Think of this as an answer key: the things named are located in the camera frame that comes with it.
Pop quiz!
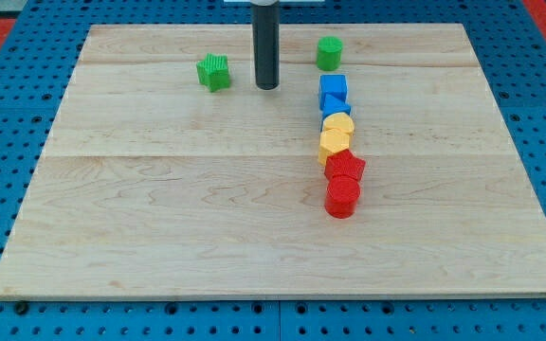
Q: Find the yellow hexagon block lower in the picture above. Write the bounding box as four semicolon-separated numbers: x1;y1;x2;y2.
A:
318;129;351;166

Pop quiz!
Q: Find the red star block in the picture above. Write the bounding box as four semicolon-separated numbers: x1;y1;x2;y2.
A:
324;149;366;182

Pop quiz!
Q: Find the red cylinder block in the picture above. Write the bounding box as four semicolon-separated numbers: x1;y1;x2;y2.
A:
324;175;361;219

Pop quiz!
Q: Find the yellow heptagon block upper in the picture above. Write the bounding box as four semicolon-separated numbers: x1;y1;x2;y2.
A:
322;112;355;135

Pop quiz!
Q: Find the blue triangle block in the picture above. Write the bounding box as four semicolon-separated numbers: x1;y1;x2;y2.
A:
321;95;352;119

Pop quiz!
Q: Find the wooden board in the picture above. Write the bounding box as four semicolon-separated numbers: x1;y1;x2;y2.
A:
0;24;546;301

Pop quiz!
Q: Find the blue cube block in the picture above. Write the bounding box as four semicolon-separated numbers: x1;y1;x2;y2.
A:
318;74;348;109

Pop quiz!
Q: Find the green star block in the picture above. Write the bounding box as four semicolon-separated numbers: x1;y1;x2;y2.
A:
196;53;230;92

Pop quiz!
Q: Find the green cylinder block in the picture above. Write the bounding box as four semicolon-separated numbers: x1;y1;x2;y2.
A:
316;36;343;71

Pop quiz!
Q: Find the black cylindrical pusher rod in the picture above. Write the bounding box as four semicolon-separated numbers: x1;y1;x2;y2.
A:
250;0;280;90

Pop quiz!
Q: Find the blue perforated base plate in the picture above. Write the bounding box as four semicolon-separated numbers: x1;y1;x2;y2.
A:
0;1;546;340

